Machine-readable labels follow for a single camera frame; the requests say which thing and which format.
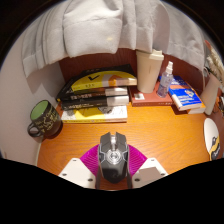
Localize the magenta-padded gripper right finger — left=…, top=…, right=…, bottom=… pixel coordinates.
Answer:
left=126, top=144, right=169, bottom=190

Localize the orange book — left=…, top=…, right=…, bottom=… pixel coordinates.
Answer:
left=186, top=101, right=207, bottom=115

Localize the red-brown book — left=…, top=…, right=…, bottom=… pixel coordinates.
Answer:
left=128, top=81, right=174, bottom=108

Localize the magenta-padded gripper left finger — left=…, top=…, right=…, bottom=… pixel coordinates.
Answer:
left=58, top=144, right=101, bottom=190

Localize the clear spray bottle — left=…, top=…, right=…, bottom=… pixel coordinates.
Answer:
left=156, top=60, right=175, bottom=99

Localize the dark mug green inside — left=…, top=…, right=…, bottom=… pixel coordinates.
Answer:
left=27, top=99, right=64, bottom=139

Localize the white yellow book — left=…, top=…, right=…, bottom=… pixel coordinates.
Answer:
left=60, top=105, right=129, bottom=124

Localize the grey black computer mouse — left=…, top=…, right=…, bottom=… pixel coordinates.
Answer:
left=97, top=131, right=130, bottom=184

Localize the beige tumbler with lid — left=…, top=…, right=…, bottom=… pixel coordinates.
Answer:
left=135, top=48, right=165, bottom=94

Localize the yellow black book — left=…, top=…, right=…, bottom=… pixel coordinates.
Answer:
left=56, top=64, right=138, bottom=101

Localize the white curtain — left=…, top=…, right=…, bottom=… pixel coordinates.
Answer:
left=21, top=0, right=206, bottom=78

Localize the white ceramic vase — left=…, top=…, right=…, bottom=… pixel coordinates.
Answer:
left=200, top=66, right=223, bottom=116

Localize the blue book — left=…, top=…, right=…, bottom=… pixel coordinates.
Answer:
left=159, top=75, right=203, bottom=112

